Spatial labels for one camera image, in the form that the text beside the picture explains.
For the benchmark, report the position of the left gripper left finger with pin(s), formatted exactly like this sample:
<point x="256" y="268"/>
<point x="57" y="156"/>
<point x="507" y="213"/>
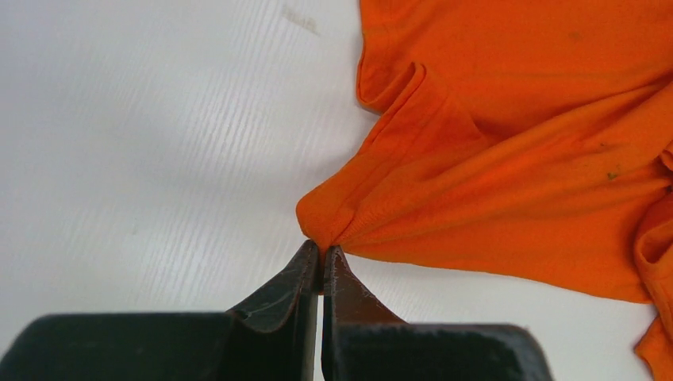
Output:
<point x="270" y="335"/>

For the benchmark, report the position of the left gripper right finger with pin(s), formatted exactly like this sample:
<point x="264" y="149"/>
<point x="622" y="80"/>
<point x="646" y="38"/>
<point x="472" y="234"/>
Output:
<point x="363" y="340"/>

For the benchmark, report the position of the orange t shirt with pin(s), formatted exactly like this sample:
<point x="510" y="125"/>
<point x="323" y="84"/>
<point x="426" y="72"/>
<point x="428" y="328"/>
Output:
<point x="522" y="138"/>

